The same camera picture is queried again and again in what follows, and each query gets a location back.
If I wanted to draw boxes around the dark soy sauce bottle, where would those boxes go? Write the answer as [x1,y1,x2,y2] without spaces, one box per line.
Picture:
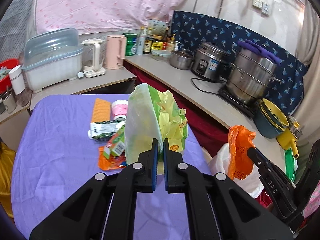
[143,27,153,54]

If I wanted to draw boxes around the orange snack wrapper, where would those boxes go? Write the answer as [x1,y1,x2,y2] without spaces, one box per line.
[98,147,127,171]

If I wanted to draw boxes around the pink paper cup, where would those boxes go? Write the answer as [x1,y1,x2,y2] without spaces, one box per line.
[111,100,128,120]

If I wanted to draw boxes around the green white milk carton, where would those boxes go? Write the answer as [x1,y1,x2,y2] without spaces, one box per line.
[88,119,125,141]

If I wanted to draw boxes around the black power cable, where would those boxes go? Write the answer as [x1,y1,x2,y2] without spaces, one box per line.
[191,77,227,96]

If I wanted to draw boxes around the purple cloth on pot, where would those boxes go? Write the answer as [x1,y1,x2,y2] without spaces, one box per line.
[238,40,281,66]

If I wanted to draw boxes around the white glass kettle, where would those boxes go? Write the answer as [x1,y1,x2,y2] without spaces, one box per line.
[78,38,106,79]

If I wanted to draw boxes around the small steel lidded pot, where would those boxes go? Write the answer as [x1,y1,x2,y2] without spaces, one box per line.
[169,51,194,70]

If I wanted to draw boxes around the white lined trash bin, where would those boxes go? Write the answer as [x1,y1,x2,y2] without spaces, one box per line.
[205,143,264,199]

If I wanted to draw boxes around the white dish rack box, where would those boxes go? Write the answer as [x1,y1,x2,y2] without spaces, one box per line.
[22,28,83,93]

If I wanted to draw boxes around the navy patterned cloth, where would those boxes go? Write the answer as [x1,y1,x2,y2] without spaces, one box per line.
[171,11,308,115]

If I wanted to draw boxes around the blue yellow stacked basins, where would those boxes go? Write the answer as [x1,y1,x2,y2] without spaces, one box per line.
[253,99,289,139]

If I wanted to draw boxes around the green plastic bag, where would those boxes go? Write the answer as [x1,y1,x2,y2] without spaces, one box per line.
[285,148,298,182]

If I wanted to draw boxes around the large steel steamer pot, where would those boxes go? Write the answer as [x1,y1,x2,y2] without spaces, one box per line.
[226,48,281,105]

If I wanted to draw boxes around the white cup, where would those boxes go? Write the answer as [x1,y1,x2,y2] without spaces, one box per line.
[9,65,25,95]

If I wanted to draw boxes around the red plastic basin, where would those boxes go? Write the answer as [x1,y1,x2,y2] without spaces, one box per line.
[0,59,20,94]

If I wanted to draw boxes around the yellow electric pot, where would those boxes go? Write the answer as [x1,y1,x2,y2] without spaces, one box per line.
[276,116,303,159]

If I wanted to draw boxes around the green tin can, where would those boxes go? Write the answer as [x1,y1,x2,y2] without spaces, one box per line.
[123,33,137,56]

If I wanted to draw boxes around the red velvet cloth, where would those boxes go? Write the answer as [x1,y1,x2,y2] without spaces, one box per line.
[123,60,273,209]

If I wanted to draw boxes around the orange plastic bag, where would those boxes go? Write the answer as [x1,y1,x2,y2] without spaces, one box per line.
[228,125,256,180]

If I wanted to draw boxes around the steel rice cooker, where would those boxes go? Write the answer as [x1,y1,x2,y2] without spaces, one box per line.
[191,42,231,82]

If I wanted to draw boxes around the black induction cooktop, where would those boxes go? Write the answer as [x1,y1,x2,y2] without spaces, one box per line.
[218,86,257,119]

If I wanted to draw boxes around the yellow green snack bag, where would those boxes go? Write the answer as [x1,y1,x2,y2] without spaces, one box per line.
[124,83,188,175]

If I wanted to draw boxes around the pink electric kettle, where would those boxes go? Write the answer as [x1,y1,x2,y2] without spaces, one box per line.
[105,34,127,70]

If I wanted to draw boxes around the white bottle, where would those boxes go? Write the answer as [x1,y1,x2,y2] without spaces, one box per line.
[136,27,148,55]

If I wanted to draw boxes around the pink dotted sheet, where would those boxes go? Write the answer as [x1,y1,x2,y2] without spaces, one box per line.
[35,0,185,34]

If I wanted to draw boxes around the green cardboard box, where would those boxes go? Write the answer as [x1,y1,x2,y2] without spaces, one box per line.
[103,125,125,160]

